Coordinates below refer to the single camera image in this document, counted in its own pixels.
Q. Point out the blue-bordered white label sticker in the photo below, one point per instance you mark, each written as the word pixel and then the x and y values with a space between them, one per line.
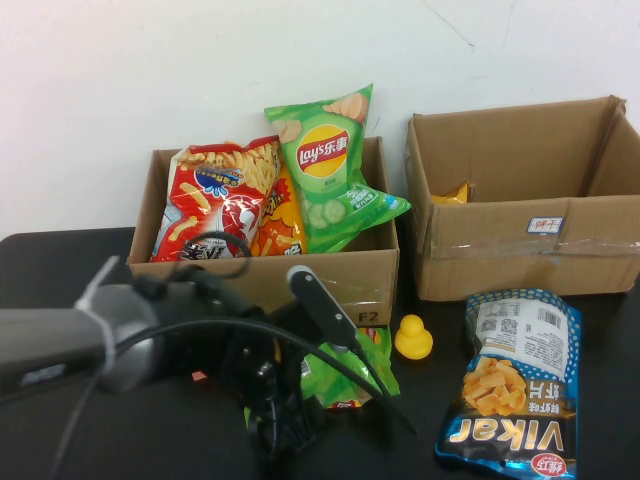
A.
pixel 545 225

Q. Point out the green Lay's bag barcode side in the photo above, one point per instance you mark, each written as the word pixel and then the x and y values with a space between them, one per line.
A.
pixel 335 382

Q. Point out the red shrimp stick snack bag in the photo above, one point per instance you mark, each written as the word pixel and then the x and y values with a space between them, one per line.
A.
pixel 215 200

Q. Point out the green Lay's bag logo side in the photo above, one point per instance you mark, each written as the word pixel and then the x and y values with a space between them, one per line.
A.
pixel 320 150

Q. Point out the yellow snack packet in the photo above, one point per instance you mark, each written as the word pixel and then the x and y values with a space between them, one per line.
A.
pixel 452 196

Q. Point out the orange snack bag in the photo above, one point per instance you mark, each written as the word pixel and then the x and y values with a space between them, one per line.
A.
pixel 280 230

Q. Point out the white zip tie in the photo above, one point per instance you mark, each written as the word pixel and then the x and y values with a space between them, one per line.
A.
pixel 102 330

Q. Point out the cardboard box with F2 print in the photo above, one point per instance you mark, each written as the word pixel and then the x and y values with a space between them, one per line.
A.
pixel 370 280

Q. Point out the yellow rubber duck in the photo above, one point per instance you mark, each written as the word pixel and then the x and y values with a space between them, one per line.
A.
pixel 414 342

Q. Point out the blue Vikar shrimp chips bag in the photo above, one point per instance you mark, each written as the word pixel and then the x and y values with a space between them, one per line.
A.
pixel 505 400

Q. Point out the cardboard box with blue label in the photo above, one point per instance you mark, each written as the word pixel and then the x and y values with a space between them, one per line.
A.
pixel 500 265

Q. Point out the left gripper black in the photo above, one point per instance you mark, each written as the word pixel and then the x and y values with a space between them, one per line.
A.
pixel 255 360

